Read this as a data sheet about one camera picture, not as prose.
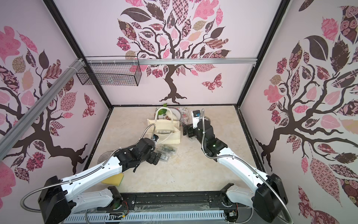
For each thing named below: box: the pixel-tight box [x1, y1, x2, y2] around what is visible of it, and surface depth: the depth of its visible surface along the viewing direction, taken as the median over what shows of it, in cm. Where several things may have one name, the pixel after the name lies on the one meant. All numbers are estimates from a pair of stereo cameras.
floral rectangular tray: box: [179, 107, 190, 128], surface depth 116 cm
